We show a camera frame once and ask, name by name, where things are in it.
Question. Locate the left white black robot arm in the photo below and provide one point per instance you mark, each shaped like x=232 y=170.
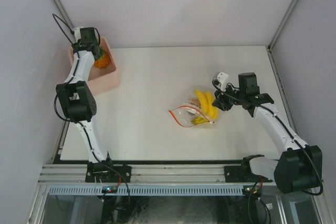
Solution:
x=77 y=101

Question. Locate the pink plastic bin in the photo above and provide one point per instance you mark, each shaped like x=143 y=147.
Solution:
x=105 y=79

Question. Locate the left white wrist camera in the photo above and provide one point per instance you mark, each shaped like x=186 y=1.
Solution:
x=77 y=33

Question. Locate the yellow fake banana bunch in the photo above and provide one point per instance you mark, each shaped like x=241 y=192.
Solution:
x=206 y=98

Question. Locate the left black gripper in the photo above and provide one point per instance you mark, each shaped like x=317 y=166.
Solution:
x=98 y=56

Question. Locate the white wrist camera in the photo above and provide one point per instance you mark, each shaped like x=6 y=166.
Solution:
x=220 y=80
x=77 y=33

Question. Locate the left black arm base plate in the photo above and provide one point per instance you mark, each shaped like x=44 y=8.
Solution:
x=100 y=173

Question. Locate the clear zip top bag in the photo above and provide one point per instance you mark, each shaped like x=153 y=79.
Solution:
x=186 y=111

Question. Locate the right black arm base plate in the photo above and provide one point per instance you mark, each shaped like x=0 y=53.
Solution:
x=237 y=174

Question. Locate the fake pineapple green crown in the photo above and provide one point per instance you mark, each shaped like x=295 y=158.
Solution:
x=103 y=61

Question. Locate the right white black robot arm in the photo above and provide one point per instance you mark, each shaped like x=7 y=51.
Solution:
x=299 y=167

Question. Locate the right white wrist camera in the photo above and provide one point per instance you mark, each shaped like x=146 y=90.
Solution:
x=220 y=80

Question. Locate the aluminium rail frame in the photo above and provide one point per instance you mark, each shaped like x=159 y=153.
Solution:
x=195 y=174

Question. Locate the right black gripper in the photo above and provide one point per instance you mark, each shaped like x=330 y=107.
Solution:
x=220 y=101

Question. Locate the grey slotted cable duct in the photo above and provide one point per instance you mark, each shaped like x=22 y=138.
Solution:
x=148 y=190

